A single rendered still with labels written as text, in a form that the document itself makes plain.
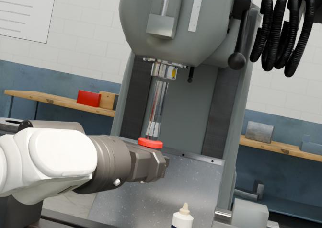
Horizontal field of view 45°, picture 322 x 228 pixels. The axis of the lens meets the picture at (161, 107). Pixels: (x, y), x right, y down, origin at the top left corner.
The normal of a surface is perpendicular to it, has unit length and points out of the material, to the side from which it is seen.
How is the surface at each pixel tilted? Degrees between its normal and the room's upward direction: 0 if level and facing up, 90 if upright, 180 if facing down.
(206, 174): 63
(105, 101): 90
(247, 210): 90
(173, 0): 90
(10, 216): 90
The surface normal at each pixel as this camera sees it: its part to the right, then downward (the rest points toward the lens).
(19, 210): 0.93, 0.20
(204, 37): 0.41, 0.44
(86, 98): -0.19, 0.01
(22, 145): 0.09, -0.52
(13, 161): 0.18, -0.34
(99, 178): 0.16, 0.26
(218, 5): 0.50, 0.14
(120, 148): 0.71, -0.58
